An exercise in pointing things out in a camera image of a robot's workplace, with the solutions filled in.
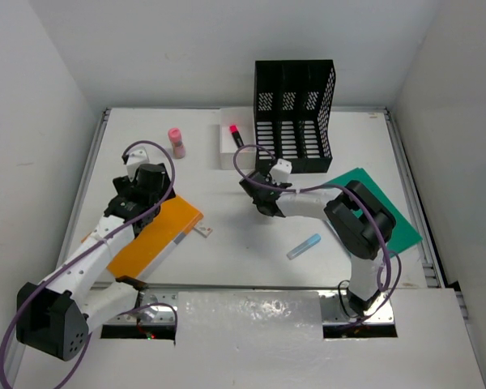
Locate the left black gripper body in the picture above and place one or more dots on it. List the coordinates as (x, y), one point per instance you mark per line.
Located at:
(122, 184)

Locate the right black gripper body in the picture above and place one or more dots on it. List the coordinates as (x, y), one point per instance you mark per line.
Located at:
(259, 203)

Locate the pink glue bottle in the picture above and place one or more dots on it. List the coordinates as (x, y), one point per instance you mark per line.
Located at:
(175, 138)

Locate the blue transparent tube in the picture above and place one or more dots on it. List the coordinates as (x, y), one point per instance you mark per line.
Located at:
(304, 246)

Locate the small white eraser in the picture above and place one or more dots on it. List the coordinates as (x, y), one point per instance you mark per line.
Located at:
(203, 229)

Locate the pink black highlighter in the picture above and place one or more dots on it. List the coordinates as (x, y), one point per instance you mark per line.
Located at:
(236, 136)

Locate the green notebook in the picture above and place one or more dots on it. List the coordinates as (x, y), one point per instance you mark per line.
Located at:
(404, 235)

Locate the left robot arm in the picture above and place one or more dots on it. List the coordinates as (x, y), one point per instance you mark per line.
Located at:
(56, 315)

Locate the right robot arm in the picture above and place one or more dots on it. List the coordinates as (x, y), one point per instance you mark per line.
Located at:
(361, 222)

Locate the orange notebook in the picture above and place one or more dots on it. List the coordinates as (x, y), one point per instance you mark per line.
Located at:
(155, 243)

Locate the white storage box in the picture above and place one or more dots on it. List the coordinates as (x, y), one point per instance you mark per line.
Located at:
(243, 119)

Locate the black mesh file organizer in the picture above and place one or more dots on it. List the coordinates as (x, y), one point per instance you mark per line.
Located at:
(292, 104)

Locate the white front cover panel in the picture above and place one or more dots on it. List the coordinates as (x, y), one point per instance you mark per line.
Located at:
(275, 340)

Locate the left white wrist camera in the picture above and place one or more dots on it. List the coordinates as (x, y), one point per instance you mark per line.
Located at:
(133, 159)

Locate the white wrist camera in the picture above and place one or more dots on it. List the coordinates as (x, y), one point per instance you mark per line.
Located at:
(281, 170)
(133, 159)

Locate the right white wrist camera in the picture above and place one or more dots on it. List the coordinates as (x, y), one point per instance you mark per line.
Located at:
(281, 170)

